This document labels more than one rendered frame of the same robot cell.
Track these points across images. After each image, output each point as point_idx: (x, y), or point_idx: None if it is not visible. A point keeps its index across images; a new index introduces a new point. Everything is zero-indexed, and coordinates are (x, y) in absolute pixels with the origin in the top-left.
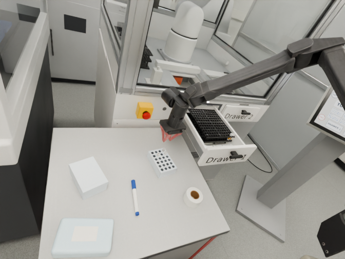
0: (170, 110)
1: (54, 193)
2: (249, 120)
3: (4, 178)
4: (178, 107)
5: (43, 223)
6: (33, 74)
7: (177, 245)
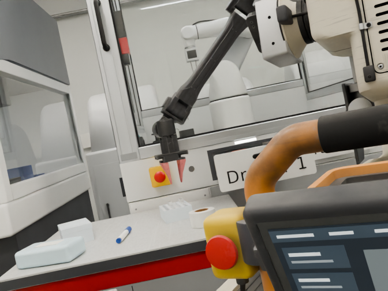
0: (202, 169)
1: None
2: (366, 147)
3: None
4: (157, 123)
5: None
6: (48, 189)
7: (157, 247)
